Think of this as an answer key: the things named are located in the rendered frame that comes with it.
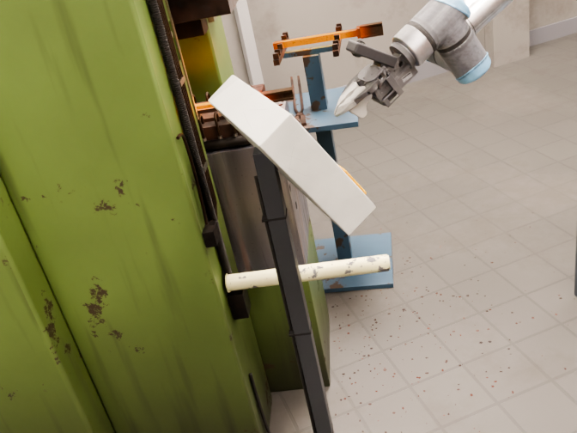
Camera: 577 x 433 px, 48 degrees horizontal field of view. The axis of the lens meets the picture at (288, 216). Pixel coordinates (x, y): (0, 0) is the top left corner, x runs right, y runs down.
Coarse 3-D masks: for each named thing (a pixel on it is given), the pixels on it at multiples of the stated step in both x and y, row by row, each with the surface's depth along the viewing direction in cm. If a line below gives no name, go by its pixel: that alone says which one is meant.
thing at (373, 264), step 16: (368, 256) 170; (384, 256) 168; (256, 272) 173; (272, 272) 172; (304, 272) 170; (320, 272) 170; (336, 272) 169; (352, 272) 169; (368, 272) 169; (240, 288) 173
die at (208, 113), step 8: (200, 112) 188; (208, 112) 188; (208, 120) 183; (224, 120) 182; (208, 128) 180; (224, 128) 179; (232, 128) 179; (208, 136) 181; (216, 136) 181; (224, 136) 181; (232, 136) 180
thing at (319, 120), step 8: (336, 88) 264; (296, 96) 264; (304, 96) 263; (328, 96) 257; (336, 96) 255; (288, 104) 258; (296, 104) 256; (304, 104) 254; (328, 104) 249; (336, 104) 248; (304, 112) 247; (312, 112) 245; (320, 112) 244; (328, 112) 242; (312, 120) 237; (320, 120) 236; (328, 120) 234; (336, 120) 233; (344, 120) 231; (352, 120) 230; (312, 128) 232; (320, 128) 231; (328, 128) 231; (336, 128) 231
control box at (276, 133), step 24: (216, 96) 138; (240, 96) 130; (264, 96) 123; (240, 120) 123; (264, 120) 117; (288, 120) 112; (264, 144) 113; (288, 144) 114; (312, 144) 116; (288, 168) 116; (312, 168) 118; (336, 168) 120; (312, 192) 120; (336, 192) 122; (360, 192) 124; (336, 216) 124; (360, 216) 126
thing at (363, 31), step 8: (368, 24) 231; (376, 24) 229; (336, 32) 234; (344, 32) 232; (352, 32) 231; (360, 32) 230; (368, 32) 232; (376, 32) 231; (280, 40) 238; (288, 40) 236; (296, 40) 235; (304, 40) 235; (312, 40) 234; (320, 40) 234; (328, 40) 234
